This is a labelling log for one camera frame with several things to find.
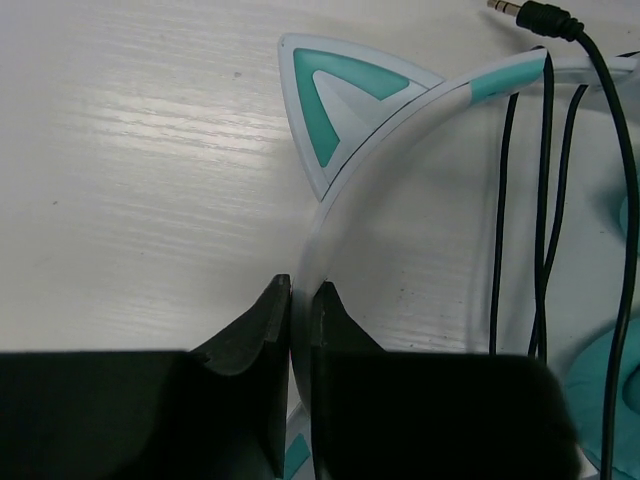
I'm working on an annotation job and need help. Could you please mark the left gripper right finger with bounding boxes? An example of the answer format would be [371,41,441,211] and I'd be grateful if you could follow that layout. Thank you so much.
[311,282,581,479]

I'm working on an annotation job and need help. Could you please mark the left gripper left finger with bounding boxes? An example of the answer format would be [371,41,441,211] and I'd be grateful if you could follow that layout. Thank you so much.
[1,274,290,479]

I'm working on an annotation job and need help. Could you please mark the teal cat ear headphones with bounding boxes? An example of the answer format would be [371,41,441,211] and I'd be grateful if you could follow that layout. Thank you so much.
[278,32,640,480]

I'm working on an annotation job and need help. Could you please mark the thin black headphone cable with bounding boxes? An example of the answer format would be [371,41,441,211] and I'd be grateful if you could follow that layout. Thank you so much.
[487,0,640,480]

